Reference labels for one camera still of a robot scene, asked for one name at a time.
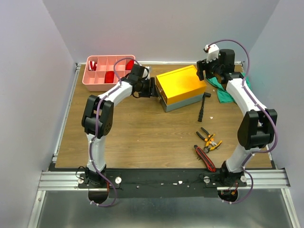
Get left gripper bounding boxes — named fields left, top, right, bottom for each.
left=137, top=77, right=158, bottom=98

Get yellow and grey drawer box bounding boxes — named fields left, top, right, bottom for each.
left=155, top=65, right=207, bottom=112

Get red black utility knife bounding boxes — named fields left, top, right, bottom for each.
left=193, top=145, right=216, bottom=172

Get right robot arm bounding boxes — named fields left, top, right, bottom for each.
left=197, top=44, right=277, bottom=186

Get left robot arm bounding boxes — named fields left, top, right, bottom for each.
left=81, top=64, right=156, bottom=188

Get red object back compartment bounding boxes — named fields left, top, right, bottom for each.
left=125, top=60, right=134, bottom=71

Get red object compartment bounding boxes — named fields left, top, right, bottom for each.
left=125, top=60, right=134, bottom=71
left=104, top=71, right=115, bottom=84

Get green cloth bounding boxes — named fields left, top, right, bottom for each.
left=205, top=71, right=252, bottom=104

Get red object front compartment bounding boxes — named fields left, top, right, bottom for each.
left=104, top=71, right=115, bottom=84

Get pink compartment tray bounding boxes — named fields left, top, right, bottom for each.
left=82, top=55, right=135, bottom=92

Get red white striped item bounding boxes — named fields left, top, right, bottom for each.
left=88, top=61, right=97, bottom=71

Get black orange pliers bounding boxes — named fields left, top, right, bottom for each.
left=196, top=127, right=215, bottom=144

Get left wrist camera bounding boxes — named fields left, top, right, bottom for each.
left=142, top=66, right=150, bottom=78

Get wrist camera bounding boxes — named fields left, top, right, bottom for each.
left=142, top=66, right=150, bottom=78
left=204, top=44, right=219, bottom=63

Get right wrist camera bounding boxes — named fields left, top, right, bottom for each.
left=204, top=44, right=219, bottom=63

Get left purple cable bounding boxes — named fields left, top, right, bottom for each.
left=89, top=57, right=141, bottom=208

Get black ribbed tool handle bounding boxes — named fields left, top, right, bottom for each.
left=198, top=92, right=211, bottom=122

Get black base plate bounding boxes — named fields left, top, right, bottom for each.
left=78, top=168, right=247, bottom=199

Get aluminium rail frame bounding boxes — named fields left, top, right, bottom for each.
left=29, top=66, right=300, bottom=228

